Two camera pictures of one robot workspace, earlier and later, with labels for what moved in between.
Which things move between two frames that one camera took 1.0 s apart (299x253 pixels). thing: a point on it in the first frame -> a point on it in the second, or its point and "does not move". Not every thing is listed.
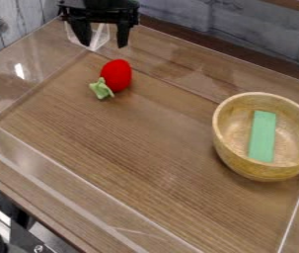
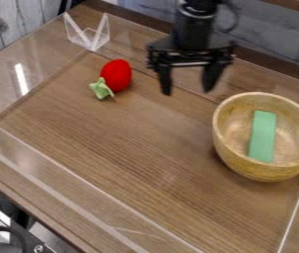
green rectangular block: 262,135 does not move
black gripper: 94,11 -> 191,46
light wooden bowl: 265,135 does not move
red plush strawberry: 116,78 does not move
